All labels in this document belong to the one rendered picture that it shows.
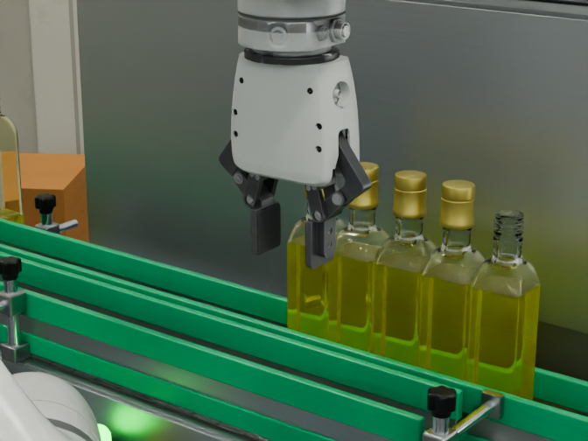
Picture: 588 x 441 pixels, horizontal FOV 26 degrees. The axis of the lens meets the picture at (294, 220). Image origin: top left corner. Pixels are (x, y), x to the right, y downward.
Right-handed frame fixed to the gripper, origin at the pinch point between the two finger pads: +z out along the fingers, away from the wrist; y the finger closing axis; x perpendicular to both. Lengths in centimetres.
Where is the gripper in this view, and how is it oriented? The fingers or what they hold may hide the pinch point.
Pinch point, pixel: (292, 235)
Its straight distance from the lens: 104.9
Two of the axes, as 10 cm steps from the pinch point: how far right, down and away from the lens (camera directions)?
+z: 0.0, 9.5, 3.1
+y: -8.0, -1.8, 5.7
